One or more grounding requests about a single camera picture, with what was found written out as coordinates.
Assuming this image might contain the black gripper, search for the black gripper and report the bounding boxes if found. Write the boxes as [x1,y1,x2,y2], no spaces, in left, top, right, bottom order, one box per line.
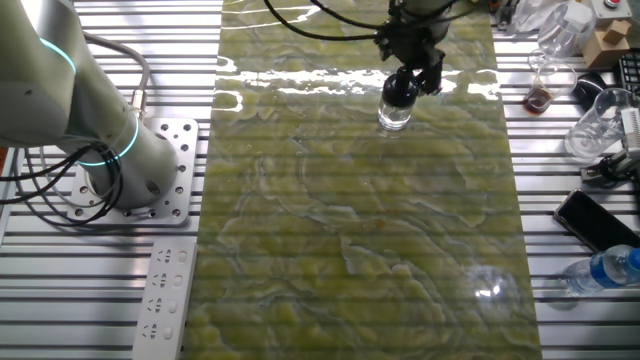
[375,19,447,97]

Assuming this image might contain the glass cup with brown liquid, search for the glass cup with brown liquid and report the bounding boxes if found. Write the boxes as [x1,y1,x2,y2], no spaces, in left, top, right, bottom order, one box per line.
[522,60,579,117]

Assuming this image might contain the upturned clear glass cup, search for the upturned clear glass cup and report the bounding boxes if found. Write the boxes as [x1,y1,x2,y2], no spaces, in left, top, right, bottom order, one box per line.
[537,2,597,59]

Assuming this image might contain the green marble pattern mat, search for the green marble pattern mat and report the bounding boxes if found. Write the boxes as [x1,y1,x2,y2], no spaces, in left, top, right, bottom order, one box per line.
[182,0,544,360]

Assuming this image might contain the black computer mouse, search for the black computer mouse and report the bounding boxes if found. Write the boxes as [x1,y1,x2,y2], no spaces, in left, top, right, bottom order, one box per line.
[572,72,609,111]

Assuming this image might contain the large clear glass cup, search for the large clear glass cup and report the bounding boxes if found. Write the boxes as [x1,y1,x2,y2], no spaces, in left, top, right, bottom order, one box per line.
[564,88,634,163]

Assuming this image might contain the small cardboard box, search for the small cardboard box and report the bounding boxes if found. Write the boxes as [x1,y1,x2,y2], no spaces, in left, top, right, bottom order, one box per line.
[582,19,632,70]

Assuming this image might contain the red emergency stop button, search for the red emergency stop button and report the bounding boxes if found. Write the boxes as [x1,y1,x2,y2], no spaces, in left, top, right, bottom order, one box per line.
[592,0,634,21]

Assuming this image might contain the black keyboard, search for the black keyboard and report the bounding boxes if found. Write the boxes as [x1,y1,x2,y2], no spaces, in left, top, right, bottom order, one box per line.
[614,52,640,95]

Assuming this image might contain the black smartphone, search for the black smartphone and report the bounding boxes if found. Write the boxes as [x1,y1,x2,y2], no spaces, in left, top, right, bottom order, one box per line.
[553,188,640,254]

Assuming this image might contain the blue capped water bottle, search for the blue capped water bottle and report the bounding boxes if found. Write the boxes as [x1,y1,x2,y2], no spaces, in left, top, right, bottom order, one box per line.
[564,244,640,296]

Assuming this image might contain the white power strip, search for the white power strip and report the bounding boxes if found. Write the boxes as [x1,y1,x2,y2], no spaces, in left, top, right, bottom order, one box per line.
[131,238,199,360]

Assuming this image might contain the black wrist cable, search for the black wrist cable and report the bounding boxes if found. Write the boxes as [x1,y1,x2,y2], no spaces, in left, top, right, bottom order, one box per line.
[263,0,387,42]

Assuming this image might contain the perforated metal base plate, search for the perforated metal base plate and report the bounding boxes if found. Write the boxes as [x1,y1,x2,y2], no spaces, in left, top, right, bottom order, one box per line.
[67,117,200,226]

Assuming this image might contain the grey base cable with connector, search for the grey base cable with connector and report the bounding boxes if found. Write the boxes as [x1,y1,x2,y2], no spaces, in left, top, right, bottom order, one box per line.
[82,30,151,121]

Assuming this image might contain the black cables at base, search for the black cables at base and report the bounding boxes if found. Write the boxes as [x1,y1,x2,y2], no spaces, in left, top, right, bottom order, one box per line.
[0,142,125,227]

